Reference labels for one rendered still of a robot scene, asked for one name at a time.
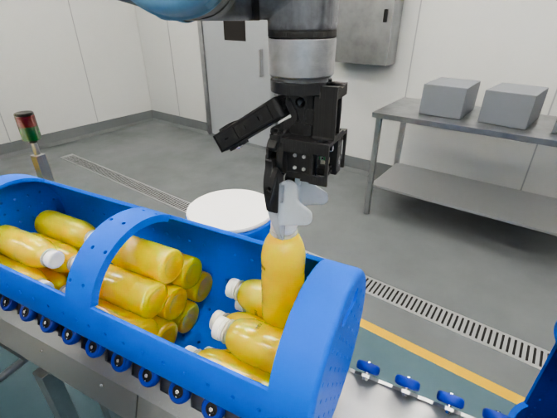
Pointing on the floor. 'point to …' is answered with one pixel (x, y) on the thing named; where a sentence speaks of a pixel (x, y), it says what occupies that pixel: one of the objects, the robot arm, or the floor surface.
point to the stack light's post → (41, 167)
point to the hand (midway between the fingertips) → (283, 222)
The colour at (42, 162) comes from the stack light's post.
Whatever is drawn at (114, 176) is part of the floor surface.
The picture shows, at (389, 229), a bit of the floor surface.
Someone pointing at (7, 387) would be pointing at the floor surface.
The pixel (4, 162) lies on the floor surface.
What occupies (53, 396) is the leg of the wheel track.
